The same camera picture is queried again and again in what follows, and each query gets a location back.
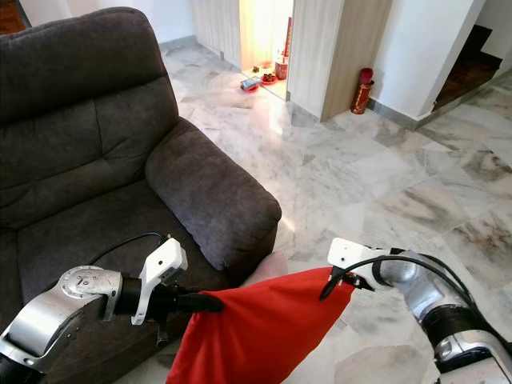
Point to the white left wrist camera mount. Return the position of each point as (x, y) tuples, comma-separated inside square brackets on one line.
[(164, 264)]

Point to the wood sided slatted partition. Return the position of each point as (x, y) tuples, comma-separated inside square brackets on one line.
[(336, 56)]

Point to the pale pink pillow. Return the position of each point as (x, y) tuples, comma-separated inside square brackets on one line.
[(266, 270)]

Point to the red offering plate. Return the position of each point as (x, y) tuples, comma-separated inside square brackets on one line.
[(250, 84)]

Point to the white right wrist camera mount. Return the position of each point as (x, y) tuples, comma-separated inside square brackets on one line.
[(350, 253)]

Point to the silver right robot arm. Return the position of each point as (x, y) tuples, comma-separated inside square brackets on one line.
[(440, 304)]

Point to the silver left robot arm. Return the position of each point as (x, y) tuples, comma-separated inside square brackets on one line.
[(56, 320)]

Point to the dark grey fabric sofa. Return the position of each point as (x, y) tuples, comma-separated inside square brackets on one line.
[(80, 120)]

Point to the red altar jar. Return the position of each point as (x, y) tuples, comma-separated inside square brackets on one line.
[(282, 68)]

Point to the red cylinder with gold print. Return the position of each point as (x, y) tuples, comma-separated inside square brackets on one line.
[(362, 90)]

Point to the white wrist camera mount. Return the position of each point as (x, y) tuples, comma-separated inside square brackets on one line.
[(350, 253), (164, 264)]

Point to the white slatted partition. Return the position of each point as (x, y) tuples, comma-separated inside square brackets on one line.
[(216, 32)]

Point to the red pillow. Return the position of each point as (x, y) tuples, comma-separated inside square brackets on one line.
[(264, 336)]

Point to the dark wooden stair steps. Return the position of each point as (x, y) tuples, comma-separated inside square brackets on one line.
[(472, 68)]

